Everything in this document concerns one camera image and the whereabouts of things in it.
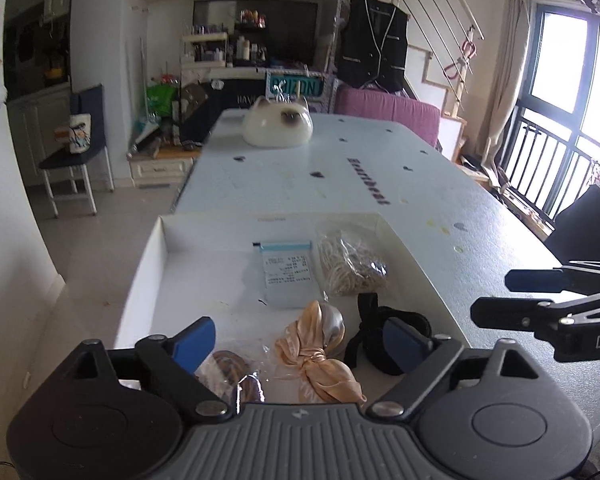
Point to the black chair at right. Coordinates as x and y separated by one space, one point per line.
576 234

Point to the white tote bag with print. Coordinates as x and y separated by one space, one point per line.
80 133

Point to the purple cushioned chair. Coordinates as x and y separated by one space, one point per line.
421 118

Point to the white tray box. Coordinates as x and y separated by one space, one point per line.
198 265

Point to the teal POIZON sign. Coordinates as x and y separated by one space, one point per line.
309 85

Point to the peach satin scrunchie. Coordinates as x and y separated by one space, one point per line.
307 348

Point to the black vest on mannequin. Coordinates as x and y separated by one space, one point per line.
373 46

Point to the bag of cream rubber bands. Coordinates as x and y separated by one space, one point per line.
351 259

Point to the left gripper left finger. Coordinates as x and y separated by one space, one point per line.
169 365

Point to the dark blue chair with bag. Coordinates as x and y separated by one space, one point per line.
88 101

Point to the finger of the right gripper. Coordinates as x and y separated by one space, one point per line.
526 314
555 280

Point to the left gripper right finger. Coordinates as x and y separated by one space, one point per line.
424 362

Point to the white shelf with bottles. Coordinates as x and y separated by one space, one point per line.
204 50

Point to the beige curtain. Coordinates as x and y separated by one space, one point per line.
507 78

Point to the bag of dark brown ties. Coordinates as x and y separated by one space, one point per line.
231 378

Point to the green plastic bag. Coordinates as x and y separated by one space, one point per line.
160 98

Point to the white blue paper packet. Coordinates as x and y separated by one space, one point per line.
289 276

